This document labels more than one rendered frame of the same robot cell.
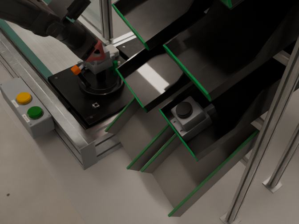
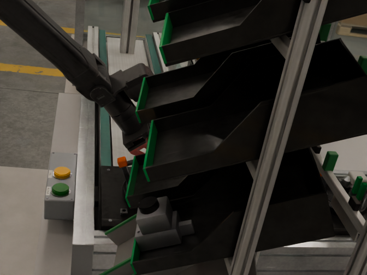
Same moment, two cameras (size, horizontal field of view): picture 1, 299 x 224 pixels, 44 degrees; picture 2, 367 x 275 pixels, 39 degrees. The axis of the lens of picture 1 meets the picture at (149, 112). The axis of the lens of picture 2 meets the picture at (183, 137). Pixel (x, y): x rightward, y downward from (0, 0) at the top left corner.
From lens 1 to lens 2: 0.37 m
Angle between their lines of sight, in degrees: 28
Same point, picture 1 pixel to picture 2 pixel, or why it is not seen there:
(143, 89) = (145, 186)
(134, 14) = (158, 93)
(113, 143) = not seen: hidden behind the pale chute
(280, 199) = not seen: outside the picture
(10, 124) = (39, 198)
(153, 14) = (172, 97)
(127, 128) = (131, 243)
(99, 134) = (105, 240)
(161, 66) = not seen: hidden behind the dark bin
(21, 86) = (70, 163)
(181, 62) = (159, 143)
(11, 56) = (86, 135)
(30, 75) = (87, 157)
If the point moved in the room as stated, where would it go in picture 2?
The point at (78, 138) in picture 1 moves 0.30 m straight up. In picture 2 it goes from (80, 234) to (88, 112)
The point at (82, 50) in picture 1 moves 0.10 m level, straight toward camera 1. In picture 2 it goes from (131, 137) to (111, 159)
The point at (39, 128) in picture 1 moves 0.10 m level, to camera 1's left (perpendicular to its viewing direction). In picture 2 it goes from (54, 208) to (24, 191)
